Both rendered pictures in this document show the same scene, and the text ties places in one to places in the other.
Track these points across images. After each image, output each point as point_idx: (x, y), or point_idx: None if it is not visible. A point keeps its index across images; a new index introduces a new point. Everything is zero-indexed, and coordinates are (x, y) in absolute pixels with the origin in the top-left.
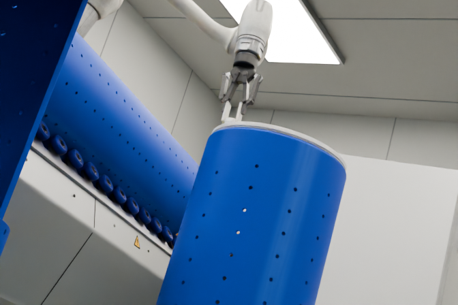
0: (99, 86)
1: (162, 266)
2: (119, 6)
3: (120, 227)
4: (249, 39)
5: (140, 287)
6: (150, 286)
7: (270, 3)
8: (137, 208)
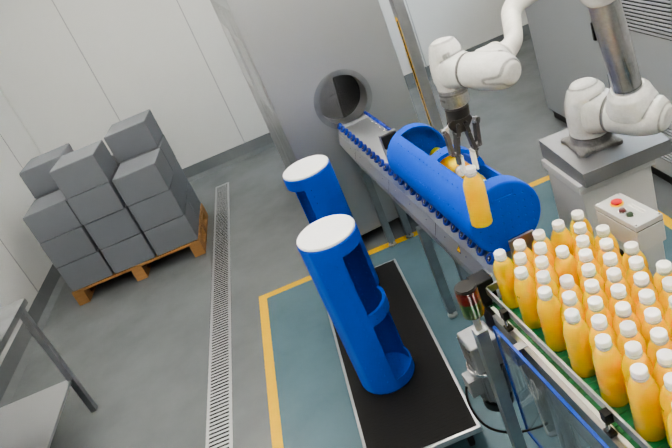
0: (402, 172)
1: (477, 270)
2: None
3: (448, 238)
4: None
5: None
6: None
7: (429, 47)
8: (452, 229)
